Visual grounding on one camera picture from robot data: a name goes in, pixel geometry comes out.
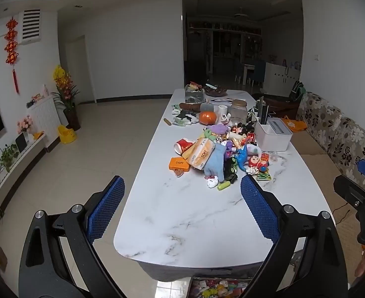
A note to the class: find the dark glass bowl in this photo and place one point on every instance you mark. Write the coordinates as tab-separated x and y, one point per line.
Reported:
215	90

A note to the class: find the black tablet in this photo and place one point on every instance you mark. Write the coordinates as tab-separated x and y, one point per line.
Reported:
21	142

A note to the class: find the pink flower bouquet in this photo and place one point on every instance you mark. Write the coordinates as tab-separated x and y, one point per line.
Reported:
25	123

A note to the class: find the green black backpack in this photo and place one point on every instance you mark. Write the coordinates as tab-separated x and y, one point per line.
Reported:
297	91

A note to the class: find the black red mouse toy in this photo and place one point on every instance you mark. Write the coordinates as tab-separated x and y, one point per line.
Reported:
240	128

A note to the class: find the ceiling fan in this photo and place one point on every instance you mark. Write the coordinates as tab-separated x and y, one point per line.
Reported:
241	14

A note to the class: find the wooden stick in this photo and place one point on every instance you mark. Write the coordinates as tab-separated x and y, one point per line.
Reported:
167	121

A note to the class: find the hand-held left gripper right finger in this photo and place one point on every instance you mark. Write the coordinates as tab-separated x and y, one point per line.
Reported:
260	211

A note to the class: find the blue dinosaur toy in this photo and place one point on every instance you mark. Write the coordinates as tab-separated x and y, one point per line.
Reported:
242	158

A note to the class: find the glass jar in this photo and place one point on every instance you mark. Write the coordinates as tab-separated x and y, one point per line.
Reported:
238	113

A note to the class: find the white sideboard cabinet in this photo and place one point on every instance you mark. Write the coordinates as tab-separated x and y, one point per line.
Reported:
278	77

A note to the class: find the yellow potty chair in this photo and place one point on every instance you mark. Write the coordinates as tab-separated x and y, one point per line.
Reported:
66	134

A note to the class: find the red paper cup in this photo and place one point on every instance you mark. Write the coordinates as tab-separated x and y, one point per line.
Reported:
184	145

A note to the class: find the striped cloth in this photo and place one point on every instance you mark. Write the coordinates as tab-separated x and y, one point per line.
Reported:
221	101

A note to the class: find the green white packet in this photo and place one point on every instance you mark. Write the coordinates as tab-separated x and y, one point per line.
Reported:
182	119

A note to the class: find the green toy car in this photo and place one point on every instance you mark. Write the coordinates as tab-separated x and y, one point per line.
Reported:
231	166

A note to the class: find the orange ball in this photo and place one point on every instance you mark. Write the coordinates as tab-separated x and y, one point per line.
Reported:
207	118

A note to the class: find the white red toy shoe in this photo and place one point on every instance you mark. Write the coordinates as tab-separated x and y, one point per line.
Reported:
212	182

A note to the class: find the grey can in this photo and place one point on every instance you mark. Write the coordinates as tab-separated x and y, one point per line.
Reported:
207	107

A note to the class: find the dark display shelf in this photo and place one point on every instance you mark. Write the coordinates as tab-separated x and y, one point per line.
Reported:
226	43

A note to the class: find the white organizer box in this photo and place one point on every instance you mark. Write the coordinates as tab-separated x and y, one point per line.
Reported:
275	138

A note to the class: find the cardboard box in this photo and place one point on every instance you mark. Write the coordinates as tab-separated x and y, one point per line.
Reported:
190	287

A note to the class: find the white lattice cabinet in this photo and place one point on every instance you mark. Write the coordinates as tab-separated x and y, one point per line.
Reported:
45	115

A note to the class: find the beige quilted sofa cover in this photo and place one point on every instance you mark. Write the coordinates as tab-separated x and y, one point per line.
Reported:
312	164

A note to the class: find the potted yellow flower plant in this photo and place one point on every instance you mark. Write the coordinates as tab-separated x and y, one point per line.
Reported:
65	90

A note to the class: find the floral sofa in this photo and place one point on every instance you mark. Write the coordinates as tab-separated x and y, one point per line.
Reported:
347	142

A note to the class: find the green snack packet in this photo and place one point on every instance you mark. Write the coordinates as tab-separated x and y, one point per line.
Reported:
263	176

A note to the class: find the blue knit glove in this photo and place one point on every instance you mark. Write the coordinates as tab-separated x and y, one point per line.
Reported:
216	164

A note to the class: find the pile of small toys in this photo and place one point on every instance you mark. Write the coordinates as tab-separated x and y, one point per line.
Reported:
219	288

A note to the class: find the red knot wall decoration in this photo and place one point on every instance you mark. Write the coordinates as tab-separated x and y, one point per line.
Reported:
11	46

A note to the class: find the green potted plant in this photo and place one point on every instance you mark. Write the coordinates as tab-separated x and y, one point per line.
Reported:
7	156

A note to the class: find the orange tissue pack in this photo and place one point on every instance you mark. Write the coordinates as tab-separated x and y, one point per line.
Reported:
201	153

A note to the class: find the orange flat box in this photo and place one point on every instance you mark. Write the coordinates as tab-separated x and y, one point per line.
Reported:
178	164

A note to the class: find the yellow bag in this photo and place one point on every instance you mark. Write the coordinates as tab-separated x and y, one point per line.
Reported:
295	124

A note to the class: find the white television stand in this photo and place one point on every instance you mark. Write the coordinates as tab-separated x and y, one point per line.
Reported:
30	149

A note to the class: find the clear plastic container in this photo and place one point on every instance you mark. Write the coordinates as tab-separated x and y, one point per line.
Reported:
193	91

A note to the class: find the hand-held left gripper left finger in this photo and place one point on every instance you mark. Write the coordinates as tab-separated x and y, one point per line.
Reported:
104	211

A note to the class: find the red round doll toy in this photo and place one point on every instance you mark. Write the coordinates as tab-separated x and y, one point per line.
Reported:
255	161

